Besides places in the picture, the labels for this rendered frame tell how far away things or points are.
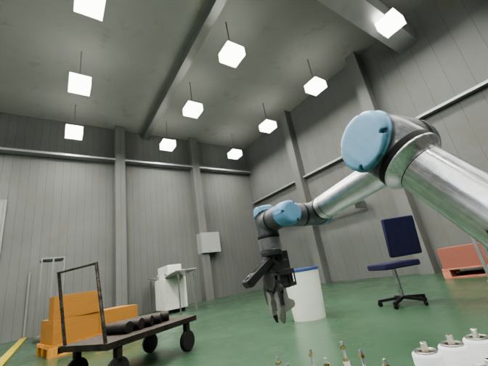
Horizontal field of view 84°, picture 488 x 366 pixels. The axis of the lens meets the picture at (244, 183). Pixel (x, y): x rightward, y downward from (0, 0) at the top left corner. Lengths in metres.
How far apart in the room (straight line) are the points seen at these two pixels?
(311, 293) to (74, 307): 3.27
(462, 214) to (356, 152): 0.19
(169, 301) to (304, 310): 4.69
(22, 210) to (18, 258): 1.29
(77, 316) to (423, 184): 4.63
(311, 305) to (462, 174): 3.13
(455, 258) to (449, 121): 3.16
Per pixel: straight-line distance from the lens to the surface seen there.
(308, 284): 3.49
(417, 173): 0.51
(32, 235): 9.38
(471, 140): 7.49
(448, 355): 1.36
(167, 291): 7.59
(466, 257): 6.01
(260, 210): 0.91
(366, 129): 0.55
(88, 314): 4.85
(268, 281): 0.92
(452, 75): 7.98
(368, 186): 0.75
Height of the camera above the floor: 0.61
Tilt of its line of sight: 19 degrees up
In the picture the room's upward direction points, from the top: 9 degrees counter-clockwise
